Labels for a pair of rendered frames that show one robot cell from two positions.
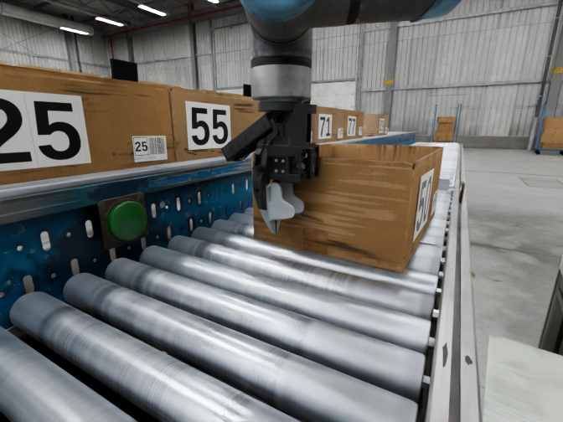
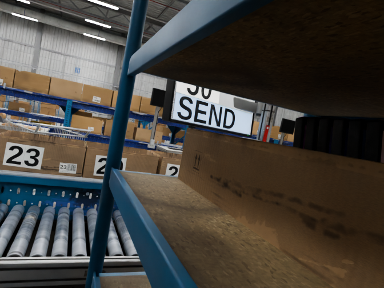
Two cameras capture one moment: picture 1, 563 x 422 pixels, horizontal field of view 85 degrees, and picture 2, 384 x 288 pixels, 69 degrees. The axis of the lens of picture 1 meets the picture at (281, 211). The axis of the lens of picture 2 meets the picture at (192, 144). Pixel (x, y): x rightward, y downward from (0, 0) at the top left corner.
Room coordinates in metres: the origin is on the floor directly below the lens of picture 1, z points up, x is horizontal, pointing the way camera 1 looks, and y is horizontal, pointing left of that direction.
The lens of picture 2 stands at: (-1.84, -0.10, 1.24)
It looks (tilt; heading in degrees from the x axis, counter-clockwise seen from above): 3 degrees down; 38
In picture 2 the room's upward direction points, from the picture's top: 10 degrees clockwise
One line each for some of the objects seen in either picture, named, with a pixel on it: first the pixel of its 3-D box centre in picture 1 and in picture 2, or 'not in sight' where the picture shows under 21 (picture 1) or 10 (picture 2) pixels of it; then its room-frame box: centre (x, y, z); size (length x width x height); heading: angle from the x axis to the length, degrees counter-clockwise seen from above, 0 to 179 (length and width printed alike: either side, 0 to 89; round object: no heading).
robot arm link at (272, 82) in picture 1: (281, 87); not in sight; (0.50, 0.00, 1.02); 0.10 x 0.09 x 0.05; 151
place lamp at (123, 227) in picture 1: (129, 220); not in sight; (0.51, 0.26, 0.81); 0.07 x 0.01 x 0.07; 151
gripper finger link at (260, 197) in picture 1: (265, 182); not in sight; (0.49, 0.03, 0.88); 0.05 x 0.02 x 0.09; 151
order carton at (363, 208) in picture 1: (357, 187); not in sight; (0.68, -0.17, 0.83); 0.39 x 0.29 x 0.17; 148
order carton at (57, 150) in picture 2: not in sight; (44, 153); (-1.11, 1.43, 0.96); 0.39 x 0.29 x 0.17; 150
